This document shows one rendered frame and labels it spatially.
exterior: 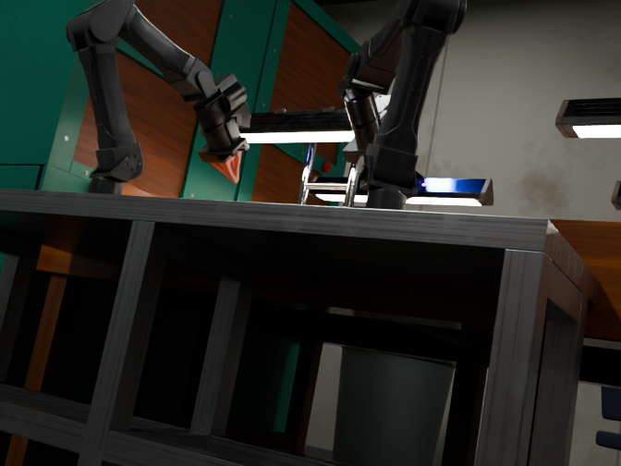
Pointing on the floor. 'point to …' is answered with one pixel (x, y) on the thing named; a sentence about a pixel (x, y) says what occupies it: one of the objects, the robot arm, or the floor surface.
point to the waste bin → (389, 409)
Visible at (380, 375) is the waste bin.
